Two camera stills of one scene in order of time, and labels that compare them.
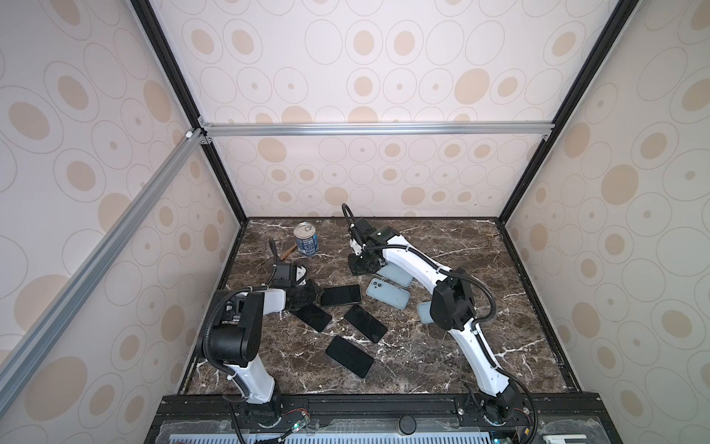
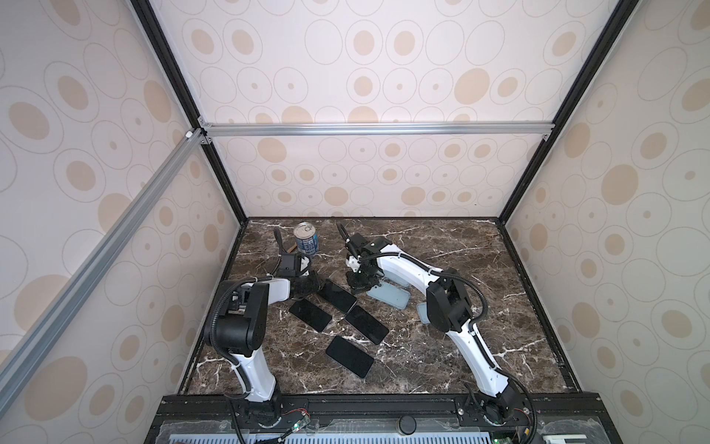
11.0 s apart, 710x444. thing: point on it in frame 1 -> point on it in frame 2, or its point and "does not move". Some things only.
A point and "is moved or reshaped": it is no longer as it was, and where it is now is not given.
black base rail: (556, 418) does not move
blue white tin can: (306, 238) does not move
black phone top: (341, 294) is moved or reshaped
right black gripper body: (361, 265) -> (361, 279)
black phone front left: (349, 356) does not move
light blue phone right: (424, 310) does not move
